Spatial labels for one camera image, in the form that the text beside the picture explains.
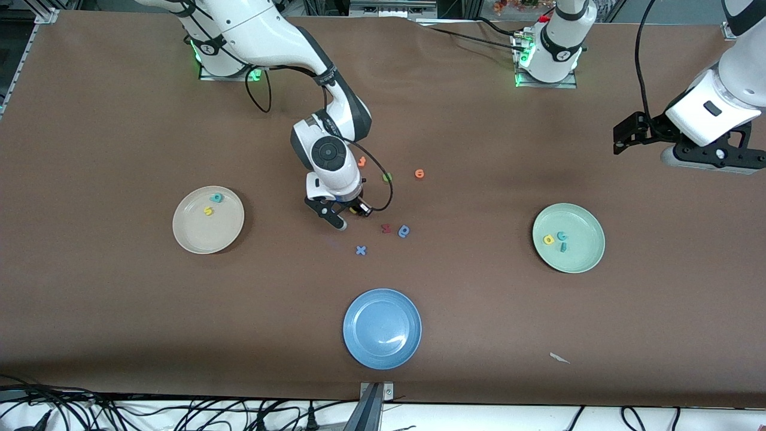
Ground green round plate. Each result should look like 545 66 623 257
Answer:
532 203 606 274

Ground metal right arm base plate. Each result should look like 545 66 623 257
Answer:
199 57 264 81

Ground blue round plate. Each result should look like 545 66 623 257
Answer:
342 289 422 371

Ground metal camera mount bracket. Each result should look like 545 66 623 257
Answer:
358 381 396 431

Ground brown table cover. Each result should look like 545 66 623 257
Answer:
0 11 766 409

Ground grey metal box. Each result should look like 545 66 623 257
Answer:
349 0 439 19

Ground beige round plate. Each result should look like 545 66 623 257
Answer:
172 186 245 255

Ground orange flowers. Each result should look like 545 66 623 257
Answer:
492 0 542 16

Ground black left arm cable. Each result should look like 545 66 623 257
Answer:
634 0 659 120

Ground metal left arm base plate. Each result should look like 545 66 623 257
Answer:
513 33 579 89

